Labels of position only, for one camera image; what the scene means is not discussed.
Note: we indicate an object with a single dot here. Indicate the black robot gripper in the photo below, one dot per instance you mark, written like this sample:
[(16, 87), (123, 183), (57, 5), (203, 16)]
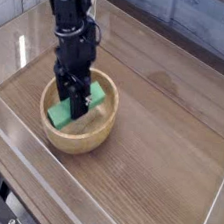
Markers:
[(75, 53)]

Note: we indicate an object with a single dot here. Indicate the green rectangular stick block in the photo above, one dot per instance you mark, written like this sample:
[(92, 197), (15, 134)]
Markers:
[(59, 114)]

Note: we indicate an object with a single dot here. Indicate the round wooden bowl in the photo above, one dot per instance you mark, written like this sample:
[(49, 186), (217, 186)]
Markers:
[(78, 126)]

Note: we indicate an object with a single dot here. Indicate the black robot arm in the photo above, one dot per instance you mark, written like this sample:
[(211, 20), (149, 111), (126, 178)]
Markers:
[(71, 9)]

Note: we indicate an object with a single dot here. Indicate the black metal table leg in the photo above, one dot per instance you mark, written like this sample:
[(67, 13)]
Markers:
[(7, 216)]

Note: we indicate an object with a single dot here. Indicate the clear acrylic enclosure wall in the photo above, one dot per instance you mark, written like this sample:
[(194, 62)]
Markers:
[(163, 162)]

